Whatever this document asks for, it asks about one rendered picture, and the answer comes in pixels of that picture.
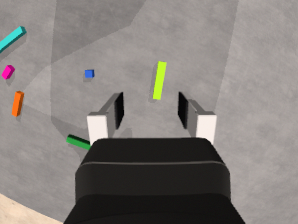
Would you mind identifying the small blue cube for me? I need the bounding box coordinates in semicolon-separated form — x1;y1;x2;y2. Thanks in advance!
85;70;94;78

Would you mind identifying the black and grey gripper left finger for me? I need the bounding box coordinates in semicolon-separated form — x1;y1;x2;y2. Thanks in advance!
87;92;124;146

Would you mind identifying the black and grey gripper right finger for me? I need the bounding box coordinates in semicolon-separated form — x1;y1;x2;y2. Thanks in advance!
178;92;217;145

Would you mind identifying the orange flat bar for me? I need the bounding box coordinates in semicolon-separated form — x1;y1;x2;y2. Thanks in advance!
12;91;24;117

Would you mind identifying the magenta rod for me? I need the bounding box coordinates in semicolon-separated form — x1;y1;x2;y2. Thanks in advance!
2;65;15;80

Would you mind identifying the turquoise rod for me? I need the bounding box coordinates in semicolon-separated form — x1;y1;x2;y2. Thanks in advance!
0;26;27;53

